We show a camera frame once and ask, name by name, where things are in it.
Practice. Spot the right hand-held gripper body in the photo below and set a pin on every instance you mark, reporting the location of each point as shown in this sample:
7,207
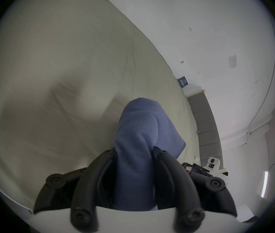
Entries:
212,164

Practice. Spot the small blue card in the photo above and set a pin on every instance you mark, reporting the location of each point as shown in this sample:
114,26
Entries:
183,82

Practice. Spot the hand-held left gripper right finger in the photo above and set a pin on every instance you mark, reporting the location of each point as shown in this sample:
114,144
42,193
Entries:
176,186

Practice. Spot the blue garment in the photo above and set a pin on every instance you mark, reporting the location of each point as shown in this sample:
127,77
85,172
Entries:
137,142

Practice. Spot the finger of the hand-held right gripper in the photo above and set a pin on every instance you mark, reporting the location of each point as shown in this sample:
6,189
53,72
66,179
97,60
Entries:
197,169

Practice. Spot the grey padded headboard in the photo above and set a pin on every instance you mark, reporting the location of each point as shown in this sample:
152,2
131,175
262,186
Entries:
205,120

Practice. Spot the bed with beige sheet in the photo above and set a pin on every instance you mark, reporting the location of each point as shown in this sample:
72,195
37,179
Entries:
54,57

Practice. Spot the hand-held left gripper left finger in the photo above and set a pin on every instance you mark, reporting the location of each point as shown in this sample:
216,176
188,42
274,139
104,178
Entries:
86,190

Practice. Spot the white paper notice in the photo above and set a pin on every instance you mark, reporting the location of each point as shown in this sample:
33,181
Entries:
232,61

